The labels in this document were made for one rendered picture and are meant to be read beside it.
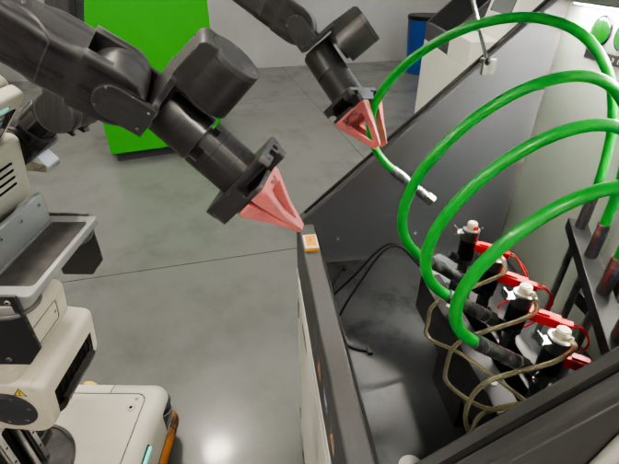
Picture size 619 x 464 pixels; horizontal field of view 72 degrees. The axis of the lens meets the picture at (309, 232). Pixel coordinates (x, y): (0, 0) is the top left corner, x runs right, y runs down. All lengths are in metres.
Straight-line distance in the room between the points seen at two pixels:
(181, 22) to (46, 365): 3.11
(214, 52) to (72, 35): 0.12
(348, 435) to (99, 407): 1.11
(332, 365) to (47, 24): 0.56
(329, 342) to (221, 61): 0.48
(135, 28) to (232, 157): 3.32
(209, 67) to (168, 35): 3.34
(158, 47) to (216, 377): 2.66
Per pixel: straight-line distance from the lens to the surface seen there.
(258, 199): 0.47
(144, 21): 3.76
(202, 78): 0.45
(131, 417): 1.56
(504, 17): 0.72
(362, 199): 1.02
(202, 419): 1.83
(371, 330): 0.93
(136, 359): 2.10
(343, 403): 0.67
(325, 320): 0.77
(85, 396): 1.67
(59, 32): 0.46
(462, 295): 0.47
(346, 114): 0.75
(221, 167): 0.47
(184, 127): 0.47
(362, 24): 0.78
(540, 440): 0.52
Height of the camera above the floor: 1.50
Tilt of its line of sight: 33 degrees down
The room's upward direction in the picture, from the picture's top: straight up
